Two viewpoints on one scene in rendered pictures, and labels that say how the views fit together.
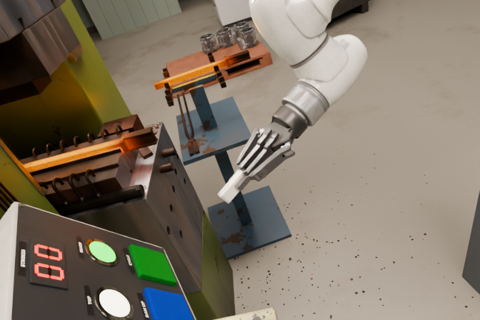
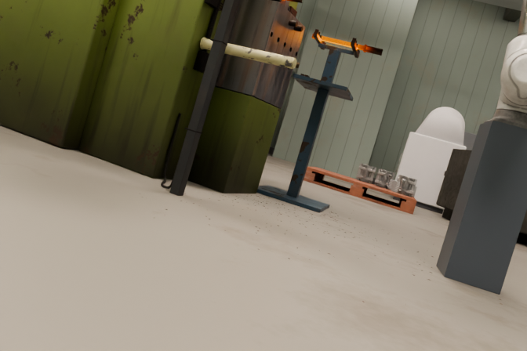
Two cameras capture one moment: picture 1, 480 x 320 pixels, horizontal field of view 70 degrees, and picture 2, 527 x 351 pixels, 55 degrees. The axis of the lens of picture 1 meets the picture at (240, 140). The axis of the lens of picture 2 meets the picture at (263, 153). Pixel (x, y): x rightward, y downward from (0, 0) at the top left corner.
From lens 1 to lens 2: 1.96 m
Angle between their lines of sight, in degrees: 36
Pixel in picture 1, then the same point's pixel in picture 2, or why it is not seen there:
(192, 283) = (252, 83)
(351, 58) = not seen: outside the picture
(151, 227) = (267, 22)
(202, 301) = (245, 106)
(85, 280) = not seen: outside the picture
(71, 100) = not seen: outside the picture
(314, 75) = not seen: outside the picture
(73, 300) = not seen: outside the picture
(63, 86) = not seen: outside the picture
